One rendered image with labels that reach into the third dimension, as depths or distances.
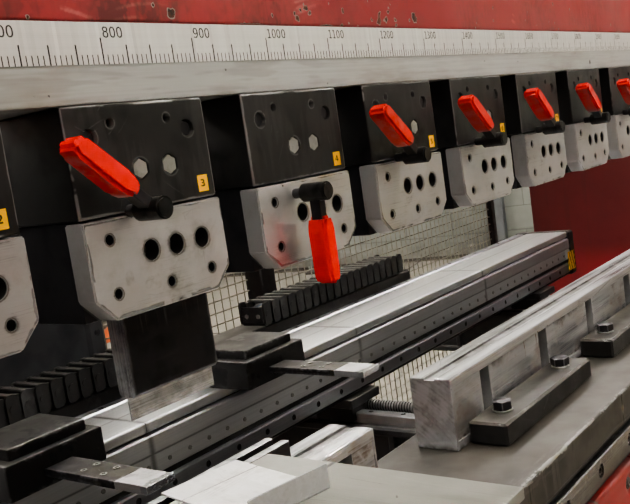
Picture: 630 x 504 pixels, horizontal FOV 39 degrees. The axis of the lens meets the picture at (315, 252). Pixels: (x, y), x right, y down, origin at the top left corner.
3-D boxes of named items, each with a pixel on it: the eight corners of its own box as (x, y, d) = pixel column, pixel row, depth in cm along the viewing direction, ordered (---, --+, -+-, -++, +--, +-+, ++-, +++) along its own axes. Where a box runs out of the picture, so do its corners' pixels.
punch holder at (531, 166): (530, 187, 129) (517, 73, 127) (477, 192, 134) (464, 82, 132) (568, 175, 141) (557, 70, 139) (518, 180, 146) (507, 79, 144)
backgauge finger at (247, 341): (345, 398, 104) (339, 357, 104) (189, 386, 120) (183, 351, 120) (398, 369, 114) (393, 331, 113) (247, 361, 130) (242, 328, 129)
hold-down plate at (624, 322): (613, 358, 143) (612, 340, 142) (581, 357, 146) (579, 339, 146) (666, 313, 166) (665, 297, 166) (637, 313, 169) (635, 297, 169)
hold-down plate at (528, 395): (508, 447, 111) (506, 424, 111) (470, 443, 115) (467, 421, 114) (592, 376, 135) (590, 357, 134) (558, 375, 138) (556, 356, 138)
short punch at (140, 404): (140, 422, 74) (120, 310, 73) (124, 420, 75) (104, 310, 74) (221, 385, 82) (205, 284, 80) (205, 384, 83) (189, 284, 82)
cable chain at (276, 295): (266, 326, 145) (263, 303, 145) (240, 326, 149) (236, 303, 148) (404, 271, 179) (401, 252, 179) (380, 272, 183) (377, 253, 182)
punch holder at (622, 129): (619, 159, 161) (610, 67, 158) (574, 163, 166) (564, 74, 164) (644, 150, 172) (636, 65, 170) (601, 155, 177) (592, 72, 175)
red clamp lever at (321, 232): (336, 284, 84) (321, 182, 82) (302, 285, 86) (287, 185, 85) (347, 280, 85) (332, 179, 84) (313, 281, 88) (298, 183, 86)
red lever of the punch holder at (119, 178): (85, 129, 61) (177, 203, 68) (49, 136, 64) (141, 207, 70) (75, 150, 61) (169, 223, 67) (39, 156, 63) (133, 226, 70)
